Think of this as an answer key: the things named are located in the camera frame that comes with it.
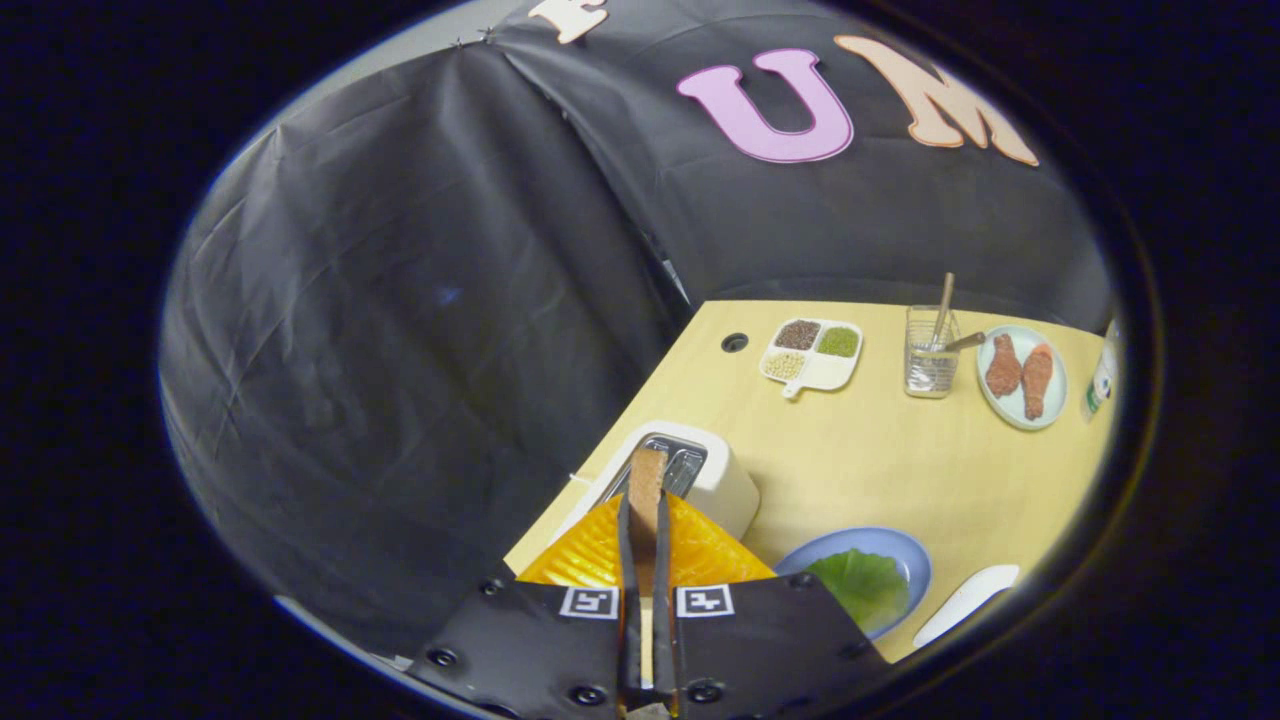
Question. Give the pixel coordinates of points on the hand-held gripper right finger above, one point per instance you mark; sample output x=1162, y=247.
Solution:
x=770, y=640

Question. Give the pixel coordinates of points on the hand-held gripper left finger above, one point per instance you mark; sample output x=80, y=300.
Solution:
x=520, y=640

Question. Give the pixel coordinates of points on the green lettuce leaf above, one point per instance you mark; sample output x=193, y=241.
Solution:
x=860, y=590

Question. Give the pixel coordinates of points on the plain bread slice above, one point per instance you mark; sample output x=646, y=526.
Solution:
x=647, y=480

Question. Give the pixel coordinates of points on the white toaster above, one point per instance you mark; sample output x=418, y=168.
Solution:
x=730, y=490

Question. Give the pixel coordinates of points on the blue round plate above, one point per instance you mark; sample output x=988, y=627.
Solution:
x=900, y=545

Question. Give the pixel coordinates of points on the white square plate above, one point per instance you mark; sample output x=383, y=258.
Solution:
x=965, y=600

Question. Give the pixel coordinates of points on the white divided seasoning tray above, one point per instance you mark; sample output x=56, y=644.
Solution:
x=825, y=372

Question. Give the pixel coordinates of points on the brown meat patty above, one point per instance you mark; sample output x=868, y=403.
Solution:
x=1037, y=380
x=1003, y=368

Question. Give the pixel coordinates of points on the wooden utensil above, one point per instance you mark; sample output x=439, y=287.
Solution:
x=944, y=300
x=968, y=341

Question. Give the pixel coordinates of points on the black backdrop cloth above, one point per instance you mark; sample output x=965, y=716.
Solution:
x=400, y=300

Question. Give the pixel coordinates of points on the pale green plate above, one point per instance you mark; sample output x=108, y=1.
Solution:
x=1060, y=385

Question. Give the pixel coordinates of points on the clear water bottle green cap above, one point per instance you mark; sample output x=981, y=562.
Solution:
x=1100, y=380

